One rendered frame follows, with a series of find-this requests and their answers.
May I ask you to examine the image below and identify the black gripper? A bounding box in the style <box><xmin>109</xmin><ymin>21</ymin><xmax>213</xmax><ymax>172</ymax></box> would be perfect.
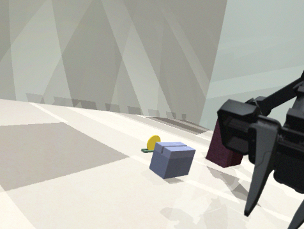
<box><xmin>217</xmin><ymin>86</ymin><xmax>304</xmax><ymax>229</ymax></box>

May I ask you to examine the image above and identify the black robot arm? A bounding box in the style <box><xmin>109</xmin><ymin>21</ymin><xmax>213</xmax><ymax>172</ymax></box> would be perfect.
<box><xmin>245</xmin><ymin>71</ymin><xmax>304</xmax><ymax>194</ymax></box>

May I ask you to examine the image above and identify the gold coin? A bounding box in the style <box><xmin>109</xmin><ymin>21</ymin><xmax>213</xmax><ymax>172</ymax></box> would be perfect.
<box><xmin>147</xmin><ymin>135</ymin><xmax>161</xmax><ymax>150</ymax></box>

